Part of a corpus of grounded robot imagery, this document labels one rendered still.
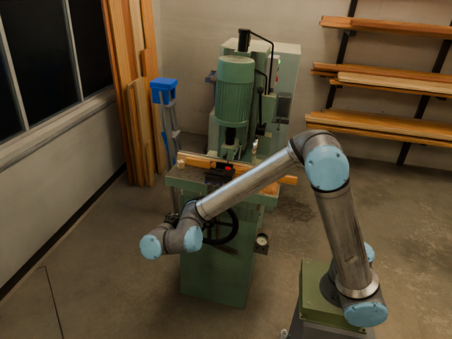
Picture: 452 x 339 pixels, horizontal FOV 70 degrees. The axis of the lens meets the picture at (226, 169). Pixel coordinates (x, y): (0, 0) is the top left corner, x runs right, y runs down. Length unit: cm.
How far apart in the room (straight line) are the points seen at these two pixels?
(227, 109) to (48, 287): 169
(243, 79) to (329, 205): 75
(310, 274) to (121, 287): 130
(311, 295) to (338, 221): 60
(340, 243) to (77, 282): 185
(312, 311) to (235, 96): 100
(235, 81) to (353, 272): 91
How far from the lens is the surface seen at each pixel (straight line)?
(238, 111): 155
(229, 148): 166
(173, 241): 118
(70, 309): 236
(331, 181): 94
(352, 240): 111
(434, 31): 357
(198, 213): 124
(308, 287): 160
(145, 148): 312
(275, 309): 229
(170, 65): 422
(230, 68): 149
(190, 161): 181
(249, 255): 190
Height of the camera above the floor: 181
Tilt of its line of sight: 30 degrees down
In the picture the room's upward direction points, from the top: 5 degrees clockwise
